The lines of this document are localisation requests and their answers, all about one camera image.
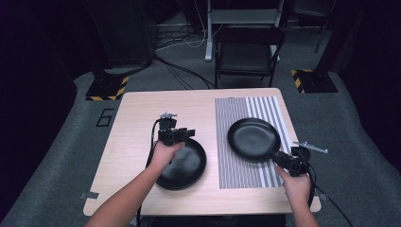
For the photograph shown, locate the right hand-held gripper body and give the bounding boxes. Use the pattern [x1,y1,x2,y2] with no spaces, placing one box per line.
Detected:
[283,140,329,178]

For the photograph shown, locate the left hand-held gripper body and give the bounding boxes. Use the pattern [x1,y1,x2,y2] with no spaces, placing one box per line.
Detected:
[156,112,187,147]

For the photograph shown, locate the black plate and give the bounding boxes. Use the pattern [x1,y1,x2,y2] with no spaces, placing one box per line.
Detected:
[227,117,282,164]
[155,137,208,191]

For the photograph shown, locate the person's left hand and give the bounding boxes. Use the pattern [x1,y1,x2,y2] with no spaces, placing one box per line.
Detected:
[147,141,187,173]

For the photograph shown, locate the person's right hand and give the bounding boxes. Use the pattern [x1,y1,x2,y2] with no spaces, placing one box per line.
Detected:
[275,166,313,204]

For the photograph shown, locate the grey white striped mat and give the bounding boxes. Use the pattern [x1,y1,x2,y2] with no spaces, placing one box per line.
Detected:
[215,96,293,190]

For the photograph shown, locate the black base with hazard tape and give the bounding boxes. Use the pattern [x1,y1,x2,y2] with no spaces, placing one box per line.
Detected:
[85,74,131,102]
[289,68,340,95]

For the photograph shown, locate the black folding chair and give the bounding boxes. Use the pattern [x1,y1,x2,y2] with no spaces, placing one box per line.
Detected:
[213,26,287,89]

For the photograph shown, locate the grey tape strip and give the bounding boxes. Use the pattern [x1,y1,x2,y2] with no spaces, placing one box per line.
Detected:
[79,191,100,201]

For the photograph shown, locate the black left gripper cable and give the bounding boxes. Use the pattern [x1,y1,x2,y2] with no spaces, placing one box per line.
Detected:
[135,118,162,227]

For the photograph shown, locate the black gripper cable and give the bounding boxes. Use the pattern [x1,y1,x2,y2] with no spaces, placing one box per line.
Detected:
[306,165,355,227]
[135,118,162,227]

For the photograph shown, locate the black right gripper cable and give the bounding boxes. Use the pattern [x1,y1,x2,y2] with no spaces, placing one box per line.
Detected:
[306,165,355,227]

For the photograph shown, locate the thick black floor cable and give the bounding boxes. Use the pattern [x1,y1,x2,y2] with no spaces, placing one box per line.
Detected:
[153,54,216,90]

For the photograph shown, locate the white floor cables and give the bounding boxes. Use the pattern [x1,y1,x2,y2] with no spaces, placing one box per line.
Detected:
[156,0,216,51]

